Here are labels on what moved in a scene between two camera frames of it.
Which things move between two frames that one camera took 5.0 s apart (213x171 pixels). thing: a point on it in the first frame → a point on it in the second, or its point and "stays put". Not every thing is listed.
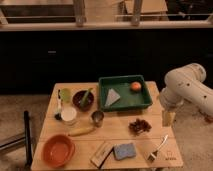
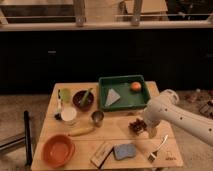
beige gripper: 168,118 → 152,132
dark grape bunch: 138,125 stays put
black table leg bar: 28,145 stays put
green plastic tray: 121,86 stays put
